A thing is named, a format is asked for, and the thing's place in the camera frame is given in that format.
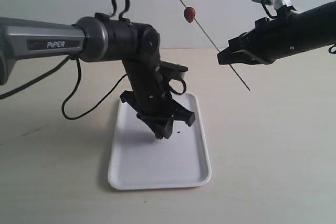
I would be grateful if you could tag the thin metal skewer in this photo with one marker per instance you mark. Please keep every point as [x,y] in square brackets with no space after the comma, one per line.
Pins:
[214,45]

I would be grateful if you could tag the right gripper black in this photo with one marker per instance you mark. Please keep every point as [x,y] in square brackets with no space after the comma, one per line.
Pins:
[267,42]

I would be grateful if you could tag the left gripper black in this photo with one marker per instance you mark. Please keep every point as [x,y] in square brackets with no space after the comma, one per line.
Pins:
[162,122]

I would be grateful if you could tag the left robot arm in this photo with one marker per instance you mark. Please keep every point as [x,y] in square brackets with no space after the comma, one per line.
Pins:
[101,39]

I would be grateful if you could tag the white plastic tray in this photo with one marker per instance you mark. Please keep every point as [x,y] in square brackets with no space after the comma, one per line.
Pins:
[139,161]

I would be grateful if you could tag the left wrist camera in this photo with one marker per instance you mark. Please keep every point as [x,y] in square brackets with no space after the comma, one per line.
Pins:
[172,71]

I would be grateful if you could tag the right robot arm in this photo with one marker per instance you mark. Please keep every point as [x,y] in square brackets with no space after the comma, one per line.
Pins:
[308,30]

